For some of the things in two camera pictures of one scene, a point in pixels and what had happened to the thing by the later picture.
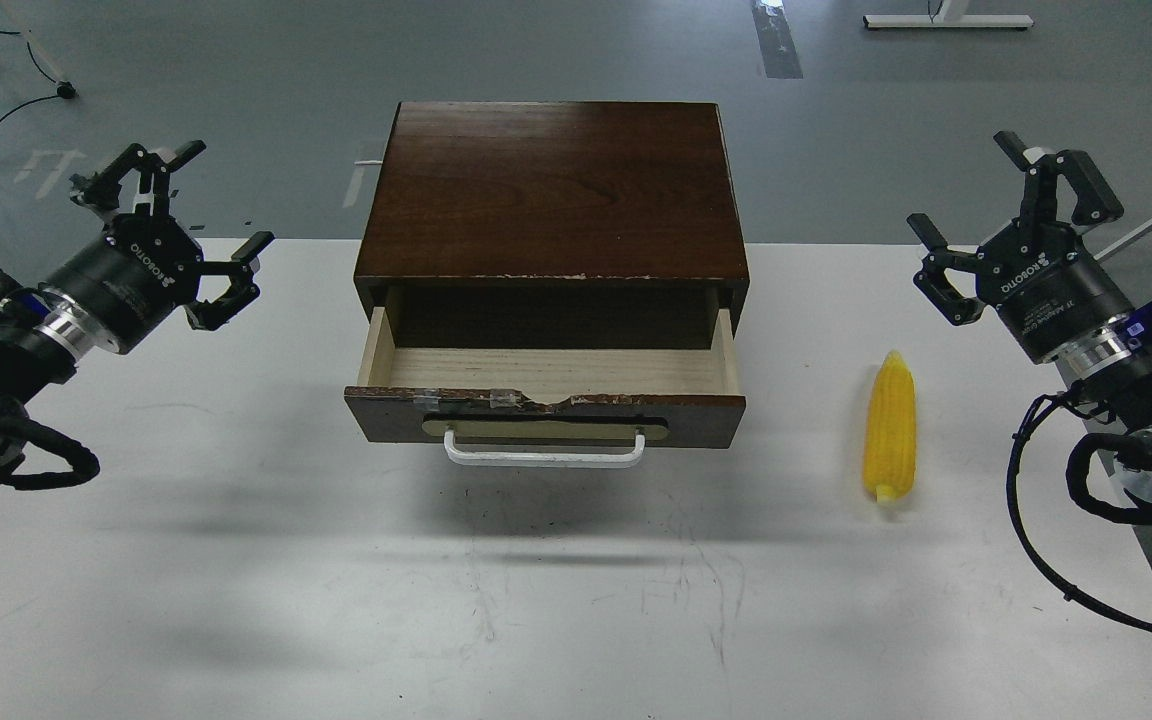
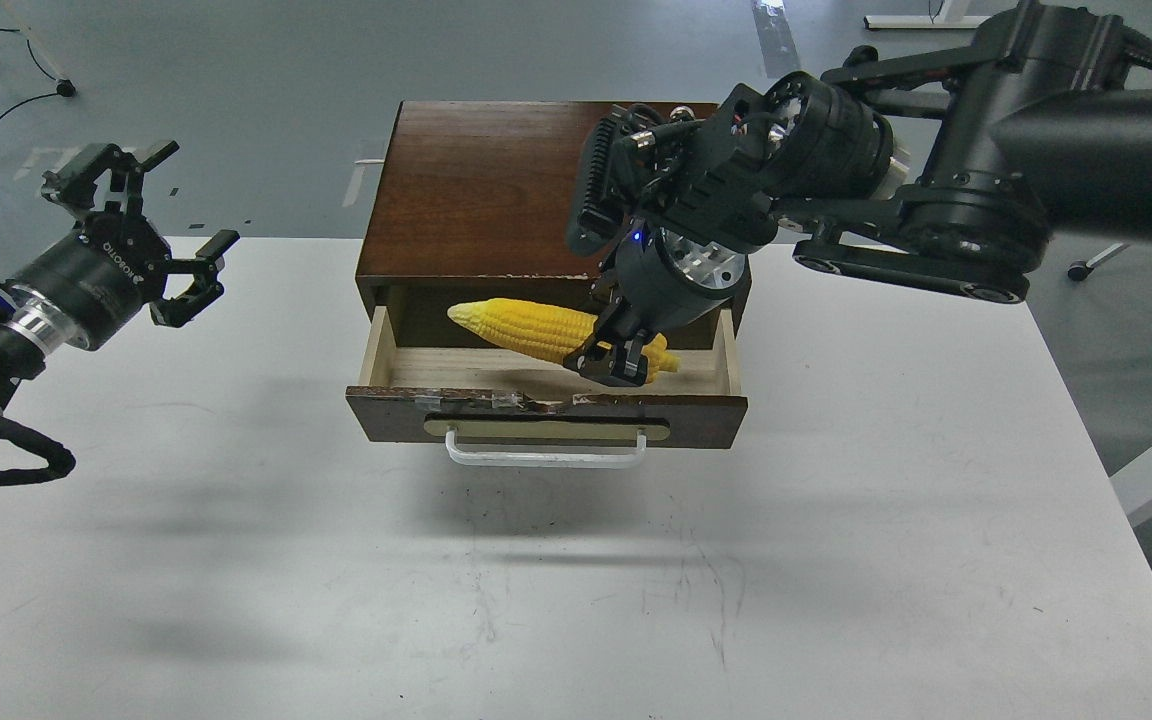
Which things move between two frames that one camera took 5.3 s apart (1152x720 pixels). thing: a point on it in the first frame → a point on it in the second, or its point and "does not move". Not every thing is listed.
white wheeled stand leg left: [65, 87] does not move
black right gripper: [1046, 286] → [663, 280]
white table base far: [949, 17] does not move
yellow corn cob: [890, 434] → [550, 328]
